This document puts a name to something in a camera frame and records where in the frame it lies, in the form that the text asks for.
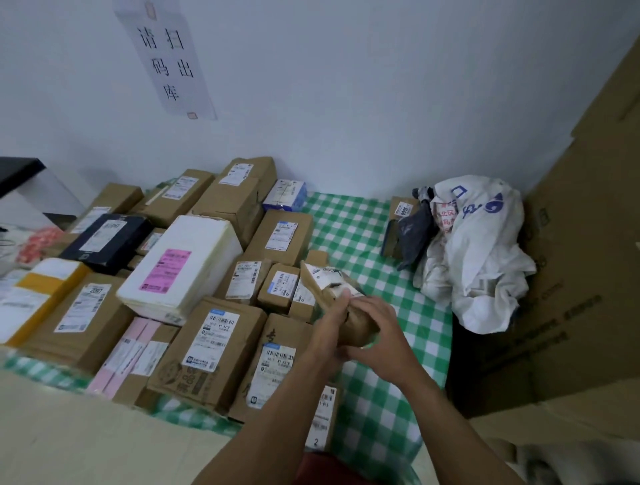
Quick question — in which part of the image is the person's right hand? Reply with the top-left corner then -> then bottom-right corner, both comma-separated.
343,295 -> 427,387

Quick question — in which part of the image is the person's left hand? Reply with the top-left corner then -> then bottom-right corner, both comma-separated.
305,291 -> 353,369

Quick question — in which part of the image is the brown paper parcel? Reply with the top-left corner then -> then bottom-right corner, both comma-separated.
299,261 -> 381,349

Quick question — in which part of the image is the person's right forearm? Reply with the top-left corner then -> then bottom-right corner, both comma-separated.
397,367 -> 523,485

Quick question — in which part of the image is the person's left forearm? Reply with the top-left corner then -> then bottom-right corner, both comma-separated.
192,350 -> 351,485

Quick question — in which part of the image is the green checkered tablecloth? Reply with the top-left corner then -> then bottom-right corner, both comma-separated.
0,192 -> 453,485

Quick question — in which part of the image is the grey plastic mailer bag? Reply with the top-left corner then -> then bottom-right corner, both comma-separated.
380,187 -> 436,271

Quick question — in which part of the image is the small cardboard carton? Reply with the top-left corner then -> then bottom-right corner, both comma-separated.
381,196 -> 421,259

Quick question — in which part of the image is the red garment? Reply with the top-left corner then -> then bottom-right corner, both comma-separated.
292,451 -> 373,485

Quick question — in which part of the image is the blue and white small box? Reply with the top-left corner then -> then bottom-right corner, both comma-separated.
262,179 -> 308,213

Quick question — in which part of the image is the pile of cardboard boxes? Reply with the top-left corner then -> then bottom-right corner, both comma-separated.
20,156 -> 341,453

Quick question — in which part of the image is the white woven sack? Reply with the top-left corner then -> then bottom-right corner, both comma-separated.
414,175 -> 537,334

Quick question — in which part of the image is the white foam box pink label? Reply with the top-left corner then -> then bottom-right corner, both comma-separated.
116,215 -> 244,326

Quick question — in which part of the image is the pink flat box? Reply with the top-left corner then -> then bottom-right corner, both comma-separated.
85,316 -> 163,400

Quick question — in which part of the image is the large flattened cardboard sheet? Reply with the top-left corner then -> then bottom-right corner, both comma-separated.
445,35 -> 640,443

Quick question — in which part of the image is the black box white label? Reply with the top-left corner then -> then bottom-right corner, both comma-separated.
59,214 -> 153,275

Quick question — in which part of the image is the yellow and white parcel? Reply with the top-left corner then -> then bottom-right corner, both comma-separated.
0,257 -> 91,348

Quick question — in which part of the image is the red patterned white bag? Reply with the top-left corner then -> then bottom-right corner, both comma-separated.
17,226 -> 63,265

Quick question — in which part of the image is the black and white desk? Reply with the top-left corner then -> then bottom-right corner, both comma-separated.
0,157 -> 88,231

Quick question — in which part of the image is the white paper wall sign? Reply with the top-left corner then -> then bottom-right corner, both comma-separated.
112,0 -> 218,121

